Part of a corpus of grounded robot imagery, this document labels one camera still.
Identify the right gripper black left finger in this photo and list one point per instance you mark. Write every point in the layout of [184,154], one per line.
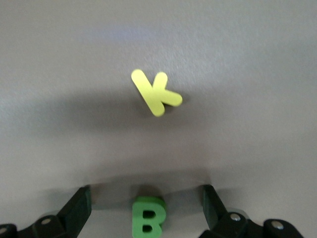
[74,213]

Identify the yellow letter k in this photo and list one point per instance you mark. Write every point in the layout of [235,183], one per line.
[151,94]

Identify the brown table cover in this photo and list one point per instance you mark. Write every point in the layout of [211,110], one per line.
[74,74]

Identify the green letter B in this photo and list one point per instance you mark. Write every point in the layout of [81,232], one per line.
[138,218]

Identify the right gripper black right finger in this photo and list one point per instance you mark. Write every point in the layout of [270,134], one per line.
[213,213]

